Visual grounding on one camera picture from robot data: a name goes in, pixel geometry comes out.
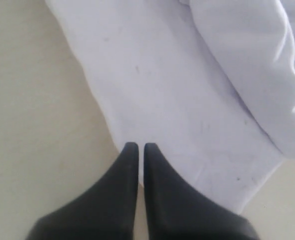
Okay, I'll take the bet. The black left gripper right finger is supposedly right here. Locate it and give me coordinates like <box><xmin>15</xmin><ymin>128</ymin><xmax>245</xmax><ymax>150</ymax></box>
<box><xmin>143</xmin><ymin>143</ymin><xmax>260</xmax><ymax>240</ymax></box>

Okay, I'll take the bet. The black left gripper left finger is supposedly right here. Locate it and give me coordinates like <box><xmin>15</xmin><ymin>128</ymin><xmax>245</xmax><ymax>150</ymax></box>
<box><xmin>27</xmin><ymin>142</ymin><xmax>139</xmax><ymax>240</ymax></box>

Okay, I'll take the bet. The white t-shirt red lettering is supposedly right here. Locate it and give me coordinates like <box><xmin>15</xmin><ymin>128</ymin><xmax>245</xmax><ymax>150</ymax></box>
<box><xmin>46</xmin><ymin>0</ymin><xmax>295</xmax><ymax>212</ymax></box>

